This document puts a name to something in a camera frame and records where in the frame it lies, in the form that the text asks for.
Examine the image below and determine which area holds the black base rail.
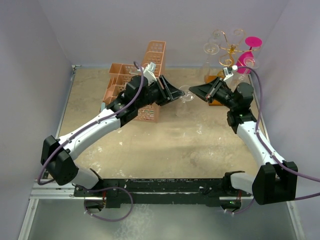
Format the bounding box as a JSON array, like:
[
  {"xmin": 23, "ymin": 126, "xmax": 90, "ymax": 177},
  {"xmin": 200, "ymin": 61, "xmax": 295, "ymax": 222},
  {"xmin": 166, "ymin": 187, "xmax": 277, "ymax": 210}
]
[{"xmin": 74, "ymin": 178, "xmax": 250, "ymax": 208}]

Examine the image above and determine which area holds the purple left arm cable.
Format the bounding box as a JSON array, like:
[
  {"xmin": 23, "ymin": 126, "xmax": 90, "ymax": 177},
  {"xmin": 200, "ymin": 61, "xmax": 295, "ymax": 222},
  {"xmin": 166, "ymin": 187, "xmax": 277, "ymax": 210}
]
[{"xmin": 37, "ymin": 61, "xmax": 145, "ymax": 186}]

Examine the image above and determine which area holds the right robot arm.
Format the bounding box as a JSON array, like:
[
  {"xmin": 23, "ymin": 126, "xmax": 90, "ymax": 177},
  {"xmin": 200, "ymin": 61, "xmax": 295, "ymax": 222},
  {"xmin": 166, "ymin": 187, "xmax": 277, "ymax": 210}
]
[{"xmin": 189, "ymin": 77, "xmax": 298, "ymax": 205}]

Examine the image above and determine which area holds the clear flute wine glass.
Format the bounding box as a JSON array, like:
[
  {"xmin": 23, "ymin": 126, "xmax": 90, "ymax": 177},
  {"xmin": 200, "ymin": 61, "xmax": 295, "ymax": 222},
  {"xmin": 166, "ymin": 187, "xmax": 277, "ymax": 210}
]
[{"xmin": 175, "ymin": 85, "xmax": 195, "ymax": 117}]

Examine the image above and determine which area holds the gold wire wine glass rack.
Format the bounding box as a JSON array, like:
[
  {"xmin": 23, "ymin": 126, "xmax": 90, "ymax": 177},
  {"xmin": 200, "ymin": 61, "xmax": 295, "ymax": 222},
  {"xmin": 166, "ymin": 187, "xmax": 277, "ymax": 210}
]
[{"xmin": 218, "ymin": 28, "xmax": 248, "ymax": 67}]

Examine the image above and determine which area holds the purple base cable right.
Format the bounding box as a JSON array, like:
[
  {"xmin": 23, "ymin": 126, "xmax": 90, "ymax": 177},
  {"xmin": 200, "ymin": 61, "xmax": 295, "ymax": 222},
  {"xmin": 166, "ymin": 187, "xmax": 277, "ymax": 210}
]
[{"xmin": 224, "ymin": 194, "xmax": 256, "ymax": 216}]

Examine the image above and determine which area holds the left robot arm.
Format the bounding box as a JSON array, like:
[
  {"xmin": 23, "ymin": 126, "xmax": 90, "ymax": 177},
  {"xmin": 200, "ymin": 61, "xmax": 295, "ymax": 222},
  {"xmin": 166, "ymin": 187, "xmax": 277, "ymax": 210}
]
[{"xmin": 41, "ymin": 75, "xmax": 185, "ymax": 196}]

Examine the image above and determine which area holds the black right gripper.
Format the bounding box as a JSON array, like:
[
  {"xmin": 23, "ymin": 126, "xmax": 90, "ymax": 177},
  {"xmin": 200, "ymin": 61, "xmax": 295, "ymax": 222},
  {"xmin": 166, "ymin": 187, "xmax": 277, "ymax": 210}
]
[{"xmin": 189, "ymin": 76, "xmax": 237, "ymax": 110}]

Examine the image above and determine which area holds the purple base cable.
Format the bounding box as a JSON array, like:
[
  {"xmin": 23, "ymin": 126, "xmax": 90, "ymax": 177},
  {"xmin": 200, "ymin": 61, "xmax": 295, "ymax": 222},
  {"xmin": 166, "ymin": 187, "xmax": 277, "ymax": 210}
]
[
  {"xmin": 83, "ymin": 185, "xmax": 135, "ymax": 222},
  {"xmin": 224, "ymin": 194, "xmax": 256, "ymax": 216}
]

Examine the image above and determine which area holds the clear wine glass far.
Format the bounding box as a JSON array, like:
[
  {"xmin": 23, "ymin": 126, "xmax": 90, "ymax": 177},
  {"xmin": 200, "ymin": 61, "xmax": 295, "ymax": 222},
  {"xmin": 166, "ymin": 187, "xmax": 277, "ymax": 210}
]
[{"xmin": 207, "ymin": 29, "xmax": 225, "ymax": 47}]

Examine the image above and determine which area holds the wooden rack base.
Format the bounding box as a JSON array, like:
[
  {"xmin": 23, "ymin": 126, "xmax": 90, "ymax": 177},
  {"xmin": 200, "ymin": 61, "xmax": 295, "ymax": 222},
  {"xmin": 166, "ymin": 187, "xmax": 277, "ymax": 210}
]
[{"xmin": 204, "ymin": 76, "xmax": 228, "ymax": 106}]

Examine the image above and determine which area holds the pink wine glass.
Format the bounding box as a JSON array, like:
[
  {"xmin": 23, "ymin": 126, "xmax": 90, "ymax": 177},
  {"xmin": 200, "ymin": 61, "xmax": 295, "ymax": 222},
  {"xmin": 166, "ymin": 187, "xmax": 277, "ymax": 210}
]
[{"xmin": 236, "ymin": 36, "xmax": 263, "ymax": 77}]

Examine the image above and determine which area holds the clear wine glass back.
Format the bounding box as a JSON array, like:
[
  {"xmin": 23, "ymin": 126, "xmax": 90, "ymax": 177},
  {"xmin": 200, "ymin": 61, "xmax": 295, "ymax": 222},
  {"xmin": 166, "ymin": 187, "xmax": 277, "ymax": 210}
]
[{"xmin": 199, "ymin": 42, "xmax": 220, "ymax": 81}]

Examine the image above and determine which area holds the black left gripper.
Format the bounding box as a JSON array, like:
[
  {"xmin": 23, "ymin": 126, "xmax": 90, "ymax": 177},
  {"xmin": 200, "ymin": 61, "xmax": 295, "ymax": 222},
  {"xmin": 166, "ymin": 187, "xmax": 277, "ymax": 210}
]
[{"xmin": 136, "ymin": 75, "xmax": 184, "ymax": 110}]

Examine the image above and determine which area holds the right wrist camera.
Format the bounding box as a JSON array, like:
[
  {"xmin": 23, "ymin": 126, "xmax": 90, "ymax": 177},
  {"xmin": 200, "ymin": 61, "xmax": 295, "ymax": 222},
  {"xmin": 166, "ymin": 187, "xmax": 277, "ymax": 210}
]
[{"xmin": 223, "ymin": 65, "xmax": 238, "ymax": 82}]

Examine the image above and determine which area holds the peach plastic file organizer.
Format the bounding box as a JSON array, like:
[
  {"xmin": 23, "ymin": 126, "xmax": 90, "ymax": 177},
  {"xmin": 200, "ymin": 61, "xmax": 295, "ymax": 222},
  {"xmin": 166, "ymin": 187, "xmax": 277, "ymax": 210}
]
[{"xmin": 102, "ymin": 40, "xmax": 167, "ymax": 124}]

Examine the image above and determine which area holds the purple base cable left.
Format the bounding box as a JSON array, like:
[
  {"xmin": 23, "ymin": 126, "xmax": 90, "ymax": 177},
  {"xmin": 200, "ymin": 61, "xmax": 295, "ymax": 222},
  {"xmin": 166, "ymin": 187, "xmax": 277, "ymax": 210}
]
[{"xmin": 83, "ymin": 185, "xmax": 135, "ymax": 222}]

